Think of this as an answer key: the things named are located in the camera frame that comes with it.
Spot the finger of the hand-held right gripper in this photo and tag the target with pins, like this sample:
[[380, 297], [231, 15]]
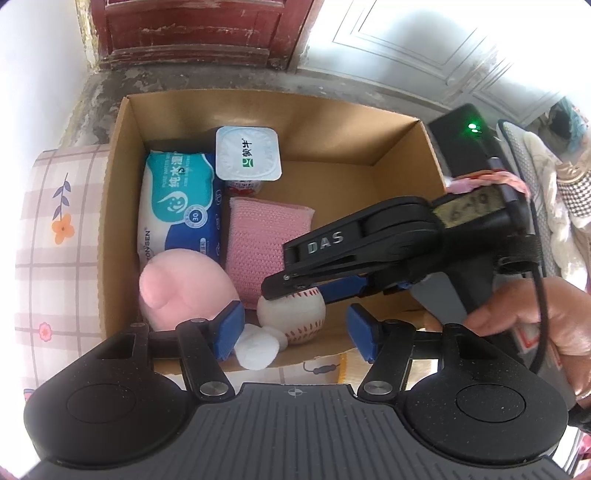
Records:
[[314, 277], [344, 290]]

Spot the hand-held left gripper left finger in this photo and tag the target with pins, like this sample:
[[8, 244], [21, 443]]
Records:
[[229, 328]]

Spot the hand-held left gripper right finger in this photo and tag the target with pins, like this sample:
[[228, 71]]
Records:
[[361, 330]]

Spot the white baseball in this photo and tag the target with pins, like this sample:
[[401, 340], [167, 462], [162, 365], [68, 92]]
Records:
[[295, 321]]

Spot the pink plush toy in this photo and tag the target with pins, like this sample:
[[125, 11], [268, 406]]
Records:
[[184, 290]]

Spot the brown cardboard box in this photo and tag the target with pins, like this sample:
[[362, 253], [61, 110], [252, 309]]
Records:
[[346, 184]]

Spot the person's right hand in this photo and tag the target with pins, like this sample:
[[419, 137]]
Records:
[[568, 323]]

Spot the white cotton pad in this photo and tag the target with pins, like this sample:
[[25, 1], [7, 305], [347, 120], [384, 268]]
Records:
[[254, 348], [279, 337]]

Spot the pink knitted sponge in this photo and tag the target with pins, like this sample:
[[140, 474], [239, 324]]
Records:
[[263, 240]]

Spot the pink braided band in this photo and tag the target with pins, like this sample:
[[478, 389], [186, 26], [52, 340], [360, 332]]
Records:
[[485, 177]]

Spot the blue white wet wipes packet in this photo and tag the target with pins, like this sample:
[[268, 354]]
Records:
[[175, 203]]

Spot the white yogurt cup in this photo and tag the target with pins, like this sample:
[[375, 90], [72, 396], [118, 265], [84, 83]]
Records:
[[249, 152]]

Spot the white fleece blanket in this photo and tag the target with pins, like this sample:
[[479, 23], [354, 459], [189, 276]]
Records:
[[558, 217]]

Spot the checked cloth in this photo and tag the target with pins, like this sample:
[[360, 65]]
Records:
[[577, 194]]

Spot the white panelled wardrobe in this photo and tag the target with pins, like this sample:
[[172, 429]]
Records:
[[415, 46]]

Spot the dark and teal clothes heap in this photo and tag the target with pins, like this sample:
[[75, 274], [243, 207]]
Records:
[[563, 117]]

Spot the red wooden door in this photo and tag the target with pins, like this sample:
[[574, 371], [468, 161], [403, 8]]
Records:
[[194, 27]]

